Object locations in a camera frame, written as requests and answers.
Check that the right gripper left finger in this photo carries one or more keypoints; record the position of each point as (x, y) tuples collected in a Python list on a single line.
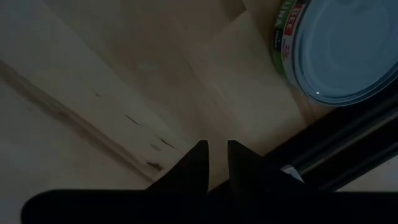
[(124, 207)]

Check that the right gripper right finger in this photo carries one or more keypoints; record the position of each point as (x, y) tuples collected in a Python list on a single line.
[(295, 207)]

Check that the green label tuna can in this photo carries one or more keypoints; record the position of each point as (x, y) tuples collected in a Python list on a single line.
[(342, 46)]

